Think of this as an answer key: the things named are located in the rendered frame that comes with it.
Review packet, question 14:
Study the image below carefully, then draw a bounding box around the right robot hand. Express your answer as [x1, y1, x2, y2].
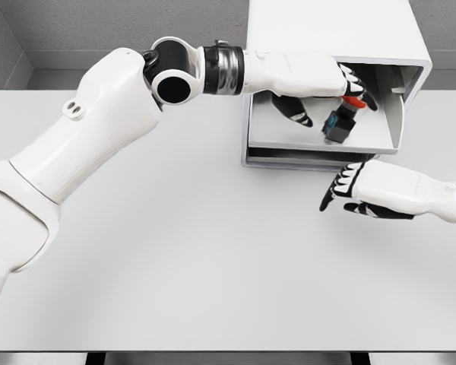
[318, 160, 423, 221]

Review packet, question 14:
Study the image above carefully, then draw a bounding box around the white tabletop storage cabinet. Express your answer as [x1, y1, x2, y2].
[242, 0, 432, 169]

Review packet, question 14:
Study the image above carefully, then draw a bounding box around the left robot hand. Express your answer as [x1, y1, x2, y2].
[268, 52, 379, 129]

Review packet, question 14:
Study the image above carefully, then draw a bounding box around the black load switch red knob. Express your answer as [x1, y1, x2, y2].
[322, 95, 366, 145]

